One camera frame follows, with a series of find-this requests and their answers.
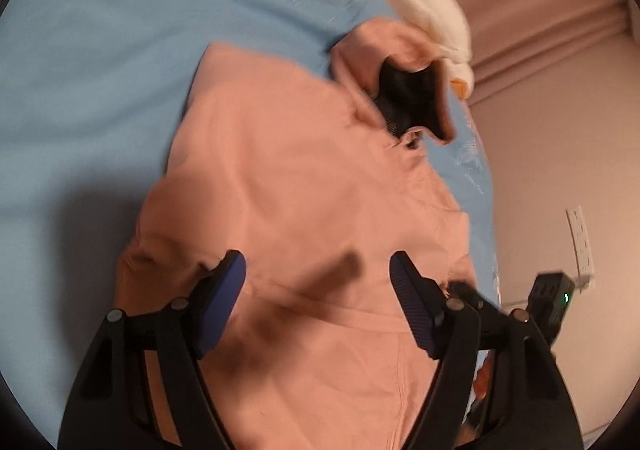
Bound pink hooded jacket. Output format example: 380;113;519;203
115;18;475;449

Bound white power strip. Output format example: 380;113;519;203
566;206;596;292

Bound pink curtain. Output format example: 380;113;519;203
359;0;632;107

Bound blue floral bed sheet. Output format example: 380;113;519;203
1;0;497;449

